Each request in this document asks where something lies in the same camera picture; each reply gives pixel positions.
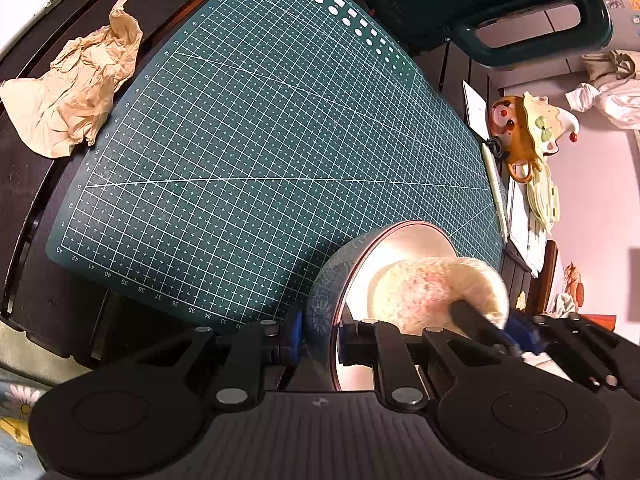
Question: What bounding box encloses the green cutting mat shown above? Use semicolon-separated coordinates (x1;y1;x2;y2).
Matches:
47;0;503;328

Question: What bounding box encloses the crumpled brown paper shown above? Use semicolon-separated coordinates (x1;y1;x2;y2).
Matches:
1;0;143;158

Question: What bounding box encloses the orange pig teapot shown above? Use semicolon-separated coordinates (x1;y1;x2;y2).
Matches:
487;92;580;184

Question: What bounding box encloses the white bowl red rim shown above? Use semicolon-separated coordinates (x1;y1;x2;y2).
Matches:
303;220;457;391

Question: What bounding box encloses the pale green container lid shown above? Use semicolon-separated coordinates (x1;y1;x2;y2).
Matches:
526;164;561;233

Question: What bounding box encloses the white crumpled cloth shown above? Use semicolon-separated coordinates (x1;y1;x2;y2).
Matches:
565;50;640;130

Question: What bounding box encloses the white card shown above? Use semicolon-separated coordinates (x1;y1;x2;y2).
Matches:
462;81;490;141

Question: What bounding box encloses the white paper stack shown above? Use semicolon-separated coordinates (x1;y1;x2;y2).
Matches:
506;179;547;278

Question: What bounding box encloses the beige oval sponge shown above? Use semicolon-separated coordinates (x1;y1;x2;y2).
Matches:
368;257;510;335

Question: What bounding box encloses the white pen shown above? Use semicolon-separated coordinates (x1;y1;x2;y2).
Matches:
480;143;509;244

